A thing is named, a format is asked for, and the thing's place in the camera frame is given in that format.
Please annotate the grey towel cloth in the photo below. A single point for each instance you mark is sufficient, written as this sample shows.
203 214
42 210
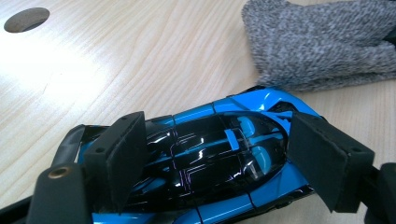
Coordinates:
311 46

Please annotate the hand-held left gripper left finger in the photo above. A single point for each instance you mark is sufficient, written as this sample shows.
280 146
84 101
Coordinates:
124 155

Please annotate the blue toy car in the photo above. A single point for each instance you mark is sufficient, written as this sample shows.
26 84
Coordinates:
218 149

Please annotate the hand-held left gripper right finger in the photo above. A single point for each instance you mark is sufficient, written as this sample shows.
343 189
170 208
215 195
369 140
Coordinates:
327 155

